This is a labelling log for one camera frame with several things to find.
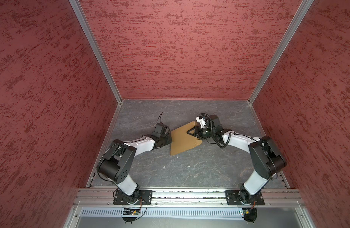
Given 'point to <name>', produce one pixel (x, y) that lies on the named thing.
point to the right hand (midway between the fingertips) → (187, 136)
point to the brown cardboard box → (181, 141)
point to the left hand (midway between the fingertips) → (171, 141)
